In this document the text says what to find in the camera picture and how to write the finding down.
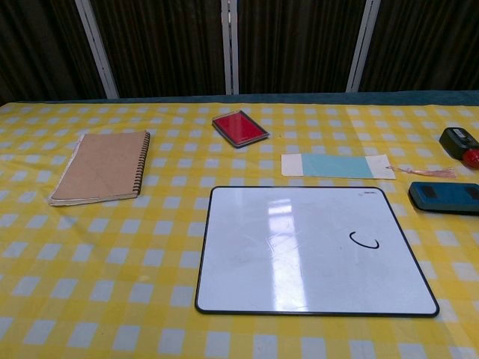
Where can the dark pleated curtain panel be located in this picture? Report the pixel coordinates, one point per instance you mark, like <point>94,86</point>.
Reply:
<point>164,45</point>
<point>41,48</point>
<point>430,45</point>
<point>295,45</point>

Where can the small white whiteboard black frame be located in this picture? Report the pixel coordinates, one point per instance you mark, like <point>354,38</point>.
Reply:
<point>299,269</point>

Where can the brown spiral notebook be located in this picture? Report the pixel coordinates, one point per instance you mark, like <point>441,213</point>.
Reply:
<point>105,164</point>

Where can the yellow white checked tablecloth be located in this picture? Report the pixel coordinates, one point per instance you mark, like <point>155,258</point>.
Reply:
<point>112,261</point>

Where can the red ink pad case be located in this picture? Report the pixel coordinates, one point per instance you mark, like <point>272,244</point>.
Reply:
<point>239,129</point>

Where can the black red self-inking stamp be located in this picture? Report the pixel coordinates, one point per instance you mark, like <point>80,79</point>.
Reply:
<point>458,142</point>

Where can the blue white bookmark with tassel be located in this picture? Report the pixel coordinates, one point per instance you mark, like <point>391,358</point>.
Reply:
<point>333,165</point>

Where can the white metal frame post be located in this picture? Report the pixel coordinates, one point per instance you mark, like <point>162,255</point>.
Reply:
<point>98,52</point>
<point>230,45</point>
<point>362,45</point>

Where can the teal table cover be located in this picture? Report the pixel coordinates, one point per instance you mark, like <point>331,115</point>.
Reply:
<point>299,97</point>

